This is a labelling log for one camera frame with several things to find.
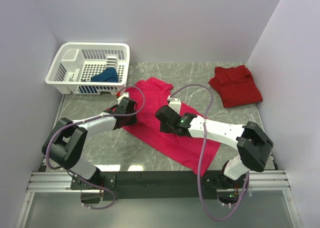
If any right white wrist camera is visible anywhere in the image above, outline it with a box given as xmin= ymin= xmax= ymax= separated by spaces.
xmin=167 ymin=95 xmax=182 ymax=114

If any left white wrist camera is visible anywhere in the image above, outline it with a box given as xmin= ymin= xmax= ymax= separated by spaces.
xmin=116 ymin=91 xmax=130 ymax=105

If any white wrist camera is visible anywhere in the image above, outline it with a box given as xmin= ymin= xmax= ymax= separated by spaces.
xmin=167 ymin=95 xmax=182 ymax=114
xmin=116 ymin=91 xmax=130 ymax=105

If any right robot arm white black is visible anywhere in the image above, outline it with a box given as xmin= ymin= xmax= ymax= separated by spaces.
xmin=155 ymin=105 xmax=274 ymax=190

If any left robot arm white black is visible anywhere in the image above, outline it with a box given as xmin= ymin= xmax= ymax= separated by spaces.
xmin=41 ymin=97 xmax=137 ymax=189

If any dark red folded t shirt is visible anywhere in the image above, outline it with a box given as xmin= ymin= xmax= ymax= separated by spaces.
xmin=208 ymin=64 xmax=263 ymax=108

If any pink t shirt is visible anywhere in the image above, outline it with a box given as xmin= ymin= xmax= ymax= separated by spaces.
xmin=114 ymin=77 xmax=222 ymax=176

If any blue t shirt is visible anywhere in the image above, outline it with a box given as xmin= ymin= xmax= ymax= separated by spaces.
xmin=79 ymin=67 xmax=119 ymax=94

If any aluminium rail frame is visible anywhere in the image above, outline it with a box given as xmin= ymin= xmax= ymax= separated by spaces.
xmin=14 ymin=95 xmax=301 ymax=228

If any black base beam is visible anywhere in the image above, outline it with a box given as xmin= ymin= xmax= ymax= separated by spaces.
xmin=68 ymin=170 xmax=248 ymax=204

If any white plastic basket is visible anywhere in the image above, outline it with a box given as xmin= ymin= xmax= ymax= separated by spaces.
xmin=45 ymin=42 xmax=130 ymax=96

